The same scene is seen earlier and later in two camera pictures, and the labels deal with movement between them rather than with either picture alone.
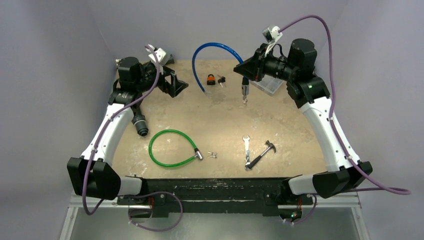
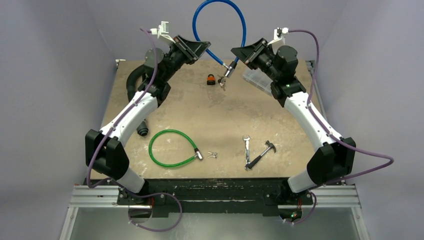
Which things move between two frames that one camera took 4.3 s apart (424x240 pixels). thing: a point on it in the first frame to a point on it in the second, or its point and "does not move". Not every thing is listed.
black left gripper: (176, 85) to (191, 50)
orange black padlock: (211, 80) does not move
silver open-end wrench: (247, 151) does not move
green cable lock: (198, 155) does not move
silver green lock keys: (214, 155) does not move
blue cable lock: (245, 87) to (230, 67)
